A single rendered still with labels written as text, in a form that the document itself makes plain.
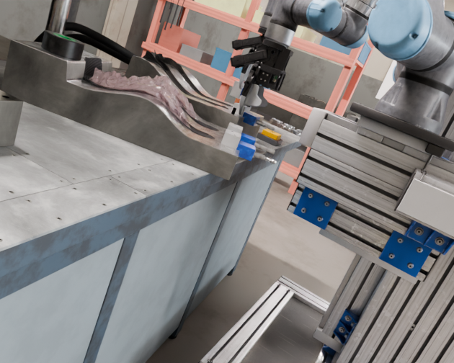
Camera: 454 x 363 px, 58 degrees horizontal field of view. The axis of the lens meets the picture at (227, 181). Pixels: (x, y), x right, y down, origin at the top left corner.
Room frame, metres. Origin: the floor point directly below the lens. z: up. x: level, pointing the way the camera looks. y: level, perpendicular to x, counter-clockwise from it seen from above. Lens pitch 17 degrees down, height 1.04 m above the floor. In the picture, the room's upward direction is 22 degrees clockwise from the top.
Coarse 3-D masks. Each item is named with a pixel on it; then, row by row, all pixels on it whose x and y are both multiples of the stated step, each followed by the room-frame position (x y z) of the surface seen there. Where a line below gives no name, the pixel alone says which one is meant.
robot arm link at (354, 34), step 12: (348, 0) 1.16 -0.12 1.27; (360, 0) 1.13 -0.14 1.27; (372, 0) 1.13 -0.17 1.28; (348, 12) 1.14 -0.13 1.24; (360, 12) 1.13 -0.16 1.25; (348, 24) 1.12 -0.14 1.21; (360, 24) 1.14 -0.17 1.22; (336, 36) 1.13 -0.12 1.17; (348, 36) 1.14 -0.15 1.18; (360, 36) 1.16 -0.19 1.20
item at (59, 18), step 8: (56, 0) 1.39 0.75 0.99; (64, 0) 1.40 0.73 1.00; (56, 8) 1.39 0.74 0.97; (64, 8) 1.40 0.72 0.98; (48, 16) 1.40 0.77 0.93; (56, 16) 1.39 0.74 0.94; (64, 16) 1.41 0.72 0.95; (48, 24) 1.39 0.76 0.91; (56, 24) 1.39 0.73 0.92; (64, 24) 1.42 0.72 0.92
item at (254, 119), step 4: (236, 104) 1.16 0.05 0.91; (232, 108) 1.16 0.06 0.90; (236, 108) 1.16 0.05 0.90; (244, 108) 1.15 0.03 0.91; (248, 108) 1.18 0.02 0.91; (236, 112) 1.16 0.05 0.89; (244, 112) 1.15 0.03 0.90; (248, 112) 1.17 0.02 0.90; (244, 116) 1.15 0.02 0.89; (248, 116) 1.15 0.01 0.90; (252, 116) 1.15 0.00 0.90; (256, 116) 1.16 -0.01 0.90; (244, 120) 1.15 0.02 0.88; (248, 120) 1.15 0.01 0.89; (252, 120) 1.15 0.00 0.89; (256, 120) 1.15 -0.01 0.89; (248, 124) 1.15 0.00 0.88; (252, 124) 1.14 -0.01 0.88; (256, 124) 1.17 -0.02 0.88; (260, 124) 1.16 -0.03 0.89; (264, 124) 1.15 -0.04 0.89; (268, 128) 1.15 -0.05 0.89; (272, 128) 1.15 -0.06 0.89
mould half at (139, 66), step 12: (132, 60) 1.20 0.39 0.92; (144, 60) 1.19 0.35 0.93; (120, 72) 1.29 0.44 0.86; (132, 72) 1.20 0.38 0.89; (144, 72) 1.19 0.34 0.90; (156, 72) 1.18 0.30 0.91; (204, 108) 1.13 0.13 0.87; (216, 108) 1.12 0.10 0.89; (228, 108) 1.21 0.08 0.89; (216, 120) 1.12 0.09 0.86; (228, 120) 1.11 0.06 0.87; (240, 120) 1.12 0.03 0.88; (252, 132) 1.29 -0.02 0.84
